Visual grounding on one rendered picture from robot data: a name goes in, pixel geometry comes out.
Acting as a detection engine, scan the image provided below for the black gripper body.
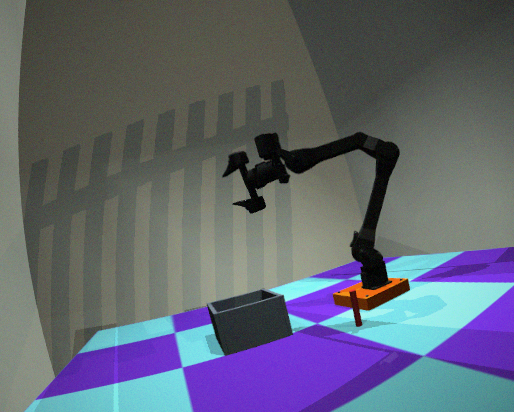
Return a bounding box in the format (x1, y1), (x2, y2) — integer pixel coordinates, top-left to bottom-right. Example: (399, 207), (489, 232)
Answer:
(228, 151), (268, 214)

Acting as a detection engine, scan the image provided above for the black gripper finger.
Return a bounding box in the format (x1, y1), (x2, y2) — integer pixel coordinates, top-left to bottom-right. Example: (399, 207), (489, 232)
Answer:
(233, 199), (250, 210)
(222, 160), (239, 177)

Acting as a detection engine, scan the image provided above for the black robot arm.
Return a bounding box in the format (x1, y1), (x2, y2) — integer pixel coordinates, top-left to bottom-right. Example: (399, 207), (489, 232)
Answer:
(254, 132), (400, 290)

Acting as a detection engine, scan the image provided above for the dark red peg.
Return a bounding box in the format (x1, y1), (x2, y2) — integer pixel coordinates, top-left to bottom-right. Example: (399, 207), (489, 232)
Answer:
(349, 290), (363, 327)

